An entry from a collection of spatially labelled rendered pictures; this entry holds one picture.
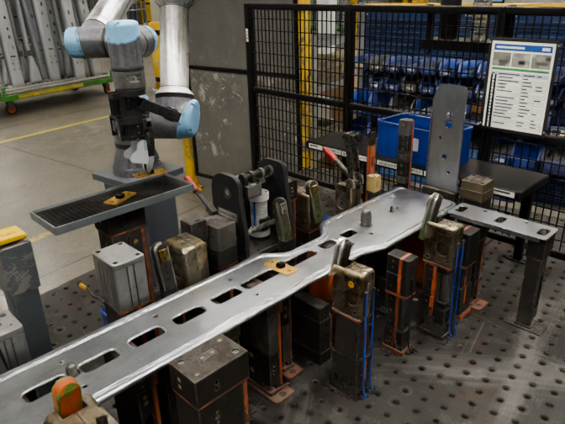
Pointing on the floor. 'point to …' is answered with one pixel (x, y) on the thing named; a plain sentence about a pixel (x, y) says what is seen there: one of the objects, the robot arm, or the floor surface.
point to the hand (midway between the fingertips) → (149, 166)
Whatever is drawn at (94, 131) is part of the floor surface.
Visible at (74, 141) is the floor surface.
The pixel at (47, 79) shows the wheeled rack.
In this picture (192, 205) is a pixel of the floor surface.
